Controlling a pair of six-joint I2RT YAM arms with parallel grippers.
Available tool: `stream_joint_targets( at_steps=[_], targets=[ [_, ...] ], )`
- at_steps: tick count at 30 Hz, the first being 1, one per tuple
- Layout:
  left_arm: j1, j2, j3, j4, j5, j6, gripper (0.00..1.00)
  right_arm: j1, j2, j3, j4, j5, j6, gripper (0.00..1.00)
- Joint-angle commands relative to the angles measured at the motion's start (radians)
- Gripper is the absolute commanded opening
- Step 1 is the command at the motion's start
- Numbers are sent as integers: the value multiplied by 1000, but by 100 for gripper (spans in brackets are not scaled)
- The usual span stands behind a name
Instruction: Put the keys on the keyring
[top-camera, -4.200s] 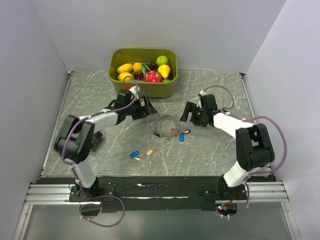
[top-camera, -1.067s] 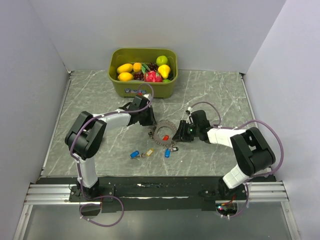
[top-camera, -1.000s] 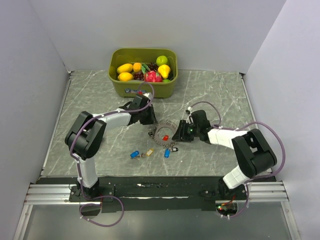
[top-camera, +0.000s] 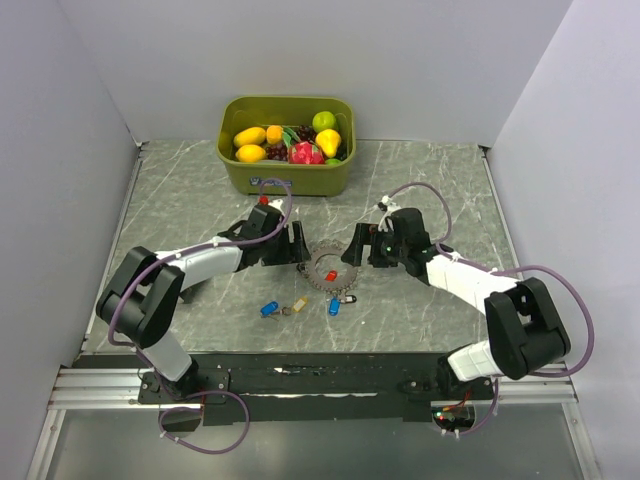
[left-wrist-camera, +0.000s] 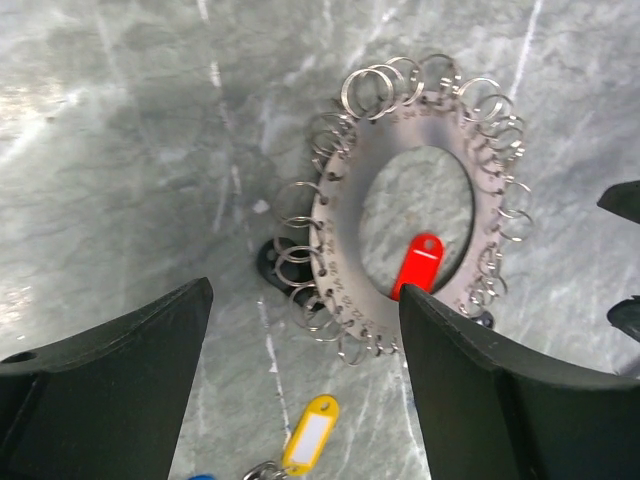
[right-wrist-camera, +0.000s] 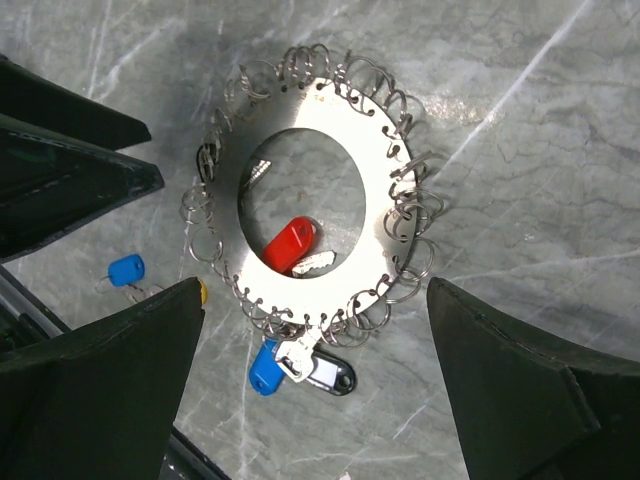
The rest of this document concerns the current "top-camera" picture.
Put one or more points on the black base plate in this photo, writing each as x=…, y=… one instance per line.
x=263, y=387

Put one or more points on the upper yellow mango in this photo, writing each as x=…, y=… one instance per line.
x=250, y=136

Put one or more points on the blue key tag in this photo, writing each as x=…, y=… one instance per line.
x=270, y=310
x=334, y=307

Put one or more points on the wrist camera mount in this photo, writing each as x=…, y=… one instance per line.
x=279, y=204
x=387, y=206

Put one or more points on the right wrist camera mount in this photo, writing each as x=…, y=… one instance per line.
x=387, y=206

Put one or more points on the pink dragon fruit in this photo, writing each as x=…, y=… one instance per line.
x=305, y=153

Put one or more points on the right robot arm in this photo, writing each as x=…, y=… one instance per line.
x=525, y=331

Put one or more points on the yellow pear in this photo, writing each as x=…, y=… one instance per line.
x=329, y=141

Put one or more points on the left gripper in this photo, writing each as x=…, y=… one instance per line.
x=294, y=252

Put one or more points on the olive green plastic basket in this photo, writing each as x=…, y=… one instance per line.
x=295, y=115

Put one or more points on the lower yellow mango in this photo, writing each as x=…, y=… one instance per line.
x=251, y=153

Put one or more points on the green apple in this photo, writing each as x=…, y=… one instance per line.
x=324, y=120

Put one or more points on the blue key tag on table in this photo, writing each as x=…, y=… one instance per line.
x=270, y=310

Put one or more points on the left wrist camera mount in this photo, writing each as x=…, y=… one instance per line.
x=279, y=204

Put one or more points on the orange fruit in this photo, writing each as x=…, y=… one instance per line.
x=274, y=134

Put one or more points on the yellow key tag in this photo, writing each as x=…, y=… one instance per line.
x=295, y=308

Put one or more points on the yellow mango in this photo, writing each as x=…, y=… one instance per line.
x=250, y=136
x=251, y=153

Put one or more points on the aluminium rail frame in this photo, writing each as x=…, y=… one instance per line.
x=108, y=389

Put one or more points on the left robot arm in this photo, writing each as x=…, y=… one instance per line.
x=141, y=297

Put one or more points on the dark red grapes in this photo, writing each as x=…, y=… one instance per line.
x=278, y=152

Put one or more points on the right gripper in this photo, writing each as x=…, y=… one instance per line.
x=367, y=234

